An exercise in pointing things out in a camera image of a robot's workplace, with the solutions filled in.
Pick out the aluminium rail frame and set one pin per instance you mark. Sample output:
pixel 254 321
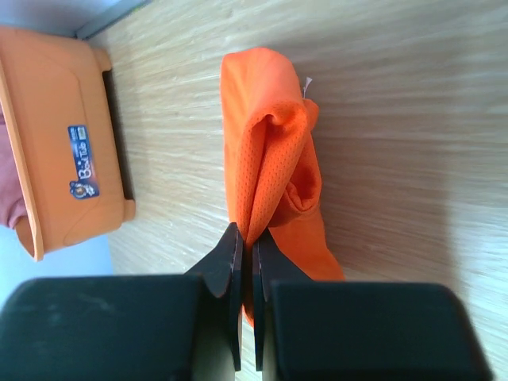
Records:
pixel 109 17

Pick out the orange t-shirt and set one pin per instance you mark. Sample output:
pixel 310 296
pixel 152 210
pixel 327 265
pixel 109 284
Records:
pixel 272 177

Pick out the dusty pink crumpled shirt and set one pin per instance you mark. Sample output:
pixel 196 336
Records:
pixel 12 201

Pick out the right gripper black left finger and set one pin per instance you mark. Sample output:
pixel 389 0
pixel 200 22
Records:
pixel 132 327

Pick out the blue sticker on basket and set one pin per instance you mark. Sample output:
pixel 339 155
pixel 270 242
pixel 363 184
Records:
pixel 86 184

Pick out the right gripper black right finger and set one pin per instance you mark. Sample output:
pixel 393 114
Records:
pixel 312 330

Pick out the orange plastic basket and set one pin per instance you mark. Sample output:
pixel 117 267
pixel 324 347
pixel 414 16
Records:
pixel 49 83

